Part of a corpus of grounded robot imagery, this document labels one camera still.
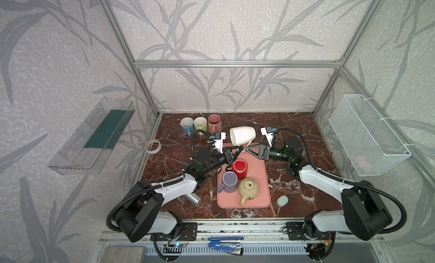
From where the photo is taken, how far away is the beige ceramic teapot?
2.58ft

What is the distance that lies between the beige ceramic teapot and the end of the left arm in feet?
0.54

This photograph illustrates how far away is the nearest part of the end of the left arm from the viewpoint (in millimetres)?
621
